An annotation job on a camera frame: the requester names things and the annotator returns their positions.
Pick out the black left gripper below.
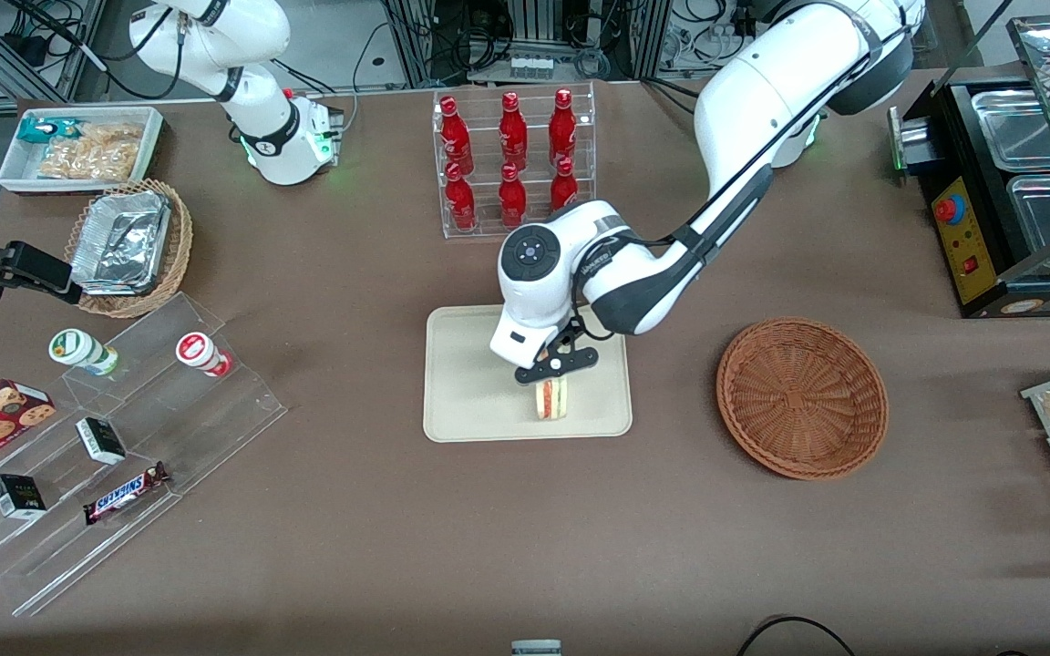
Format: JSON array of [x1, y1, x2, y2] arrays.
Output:
[[514, 344, 600, 413]]

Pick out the triangle sandwich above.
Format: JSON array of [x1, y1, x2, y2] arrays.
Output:
[[534, 374, 571, 423]]

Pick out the beige plastic tray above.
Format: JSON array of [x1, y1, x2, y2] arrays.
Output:
[[423, 304, 633, 444]]

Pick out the wicker basket with foil trays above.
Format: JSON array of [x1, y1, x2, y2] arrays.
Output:
[[64, 179, 194, 320]]

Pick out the round brown wicker basket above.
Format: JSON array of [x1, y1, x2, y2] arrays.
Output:
[[716, 317, 890, 481]]

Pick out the green label drink cup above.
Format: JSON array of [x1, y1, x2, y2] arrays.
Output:
[[48, 328, 120, 377]]

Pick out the stack of foil trays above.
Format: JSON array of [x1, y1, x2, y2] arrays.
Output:
[[69, 190, 173, 297]]

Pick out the white rectangular snack bin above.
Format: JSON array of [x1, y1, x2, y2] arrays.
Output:
[[0, 107, 165, 196]]

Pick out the clear bag of chips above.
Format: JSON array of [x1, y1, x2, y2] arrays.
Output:
[[36, 122, 144, 181]]

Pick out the teal snack packet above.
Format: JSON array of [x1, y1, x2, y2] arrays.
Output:
[[17, 116, 85, 146]]

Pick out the red label drink cup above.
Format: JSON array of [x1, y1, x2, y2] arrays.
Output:
[[175, 332, 233, 379]]

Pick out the small black box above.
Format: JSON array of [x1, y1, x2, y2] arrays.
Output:
[[76, 417, 128, 466], [0, 474, 48, 521]]

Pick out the clear acrylic bottle rack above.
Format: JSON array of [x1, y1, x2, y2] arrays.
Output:
[[432, 82, 598, 241]]

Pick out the red cola bottle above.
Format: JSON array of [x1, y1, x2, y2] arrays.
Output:
[[439, 96, 476, 175], [549, 88, 579, 168], [498, 163, 529, 230], [550, 158, 581, 212], [445, 164, 478, 232], [499, 92, 530, 170]]

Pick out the clear acrylic stepped display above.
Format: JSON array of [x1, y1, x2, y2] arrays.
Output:
[[0, 292, 289, 619]]

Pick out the snickers chocolate bar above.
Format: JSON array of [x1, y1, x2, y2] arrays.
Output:
[[82, 461, 171, 527]]

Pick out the black food warmer machine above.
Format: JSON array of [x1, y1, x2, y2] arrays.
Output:
[[888, 14, 1050, 320]]

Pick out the black cable loop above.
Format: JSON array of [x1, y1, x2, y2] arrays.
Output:
[[735, 616, 860, 656]]

